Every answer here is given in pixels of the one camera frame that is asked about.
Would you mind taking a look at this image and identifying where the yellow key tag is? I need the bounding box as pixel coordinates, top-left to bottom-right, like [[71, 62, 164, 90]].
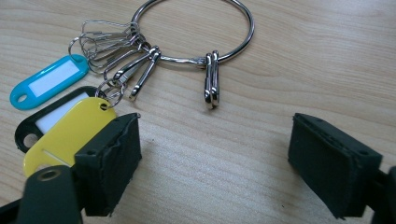
[[22, 96, 118, 178]]

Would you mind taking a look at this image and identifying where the large metal key ring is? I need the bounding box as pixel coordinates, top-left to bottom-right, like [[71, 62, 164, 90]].
[[130, 0, 256, 67]]

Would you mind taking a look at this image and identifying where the blue key tag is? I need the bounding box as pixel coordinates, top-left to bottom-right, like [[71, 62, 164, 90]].
[[9, 54, 91, 111]]

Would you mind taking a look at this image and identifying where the black key tag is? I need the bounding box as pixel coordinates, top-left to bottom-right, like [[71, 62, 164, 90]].
[[14, 86, 101, 154]]

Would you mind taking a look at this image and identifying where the small metal split ring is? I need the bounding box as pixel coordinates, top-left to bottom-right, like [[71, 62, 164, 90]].
[[94, 78, 118, 100], [104, 83, 126, 108], [67, 36, 83, 62]]

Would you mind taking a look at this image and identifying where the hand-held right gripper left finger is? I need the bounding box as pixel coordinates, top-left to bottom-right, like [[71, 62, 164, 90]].
[[74, 112, 143, 217]]

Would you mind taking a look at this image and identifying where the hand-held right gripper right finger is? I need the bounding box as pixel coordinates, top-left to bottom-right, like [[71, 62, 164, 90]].
[[287, 112, 383, 219]]

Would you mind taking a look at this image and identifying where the thin wire clip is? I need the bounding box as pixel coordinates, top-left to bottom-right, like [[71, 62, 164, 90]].
[[80, 20, 139, 35], [88, 43, 145, 69], [78, 31, 142, 61], [102, 46, 151, 80]]

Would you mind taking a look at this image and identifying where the metal snap hook clip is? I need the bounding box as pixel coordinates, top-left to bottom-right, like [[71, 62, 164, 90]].
[[128, 50, 163, 102], [204, 52, 214, 110], [112, 46, 158, 86], [211, 49, 220, 108]]

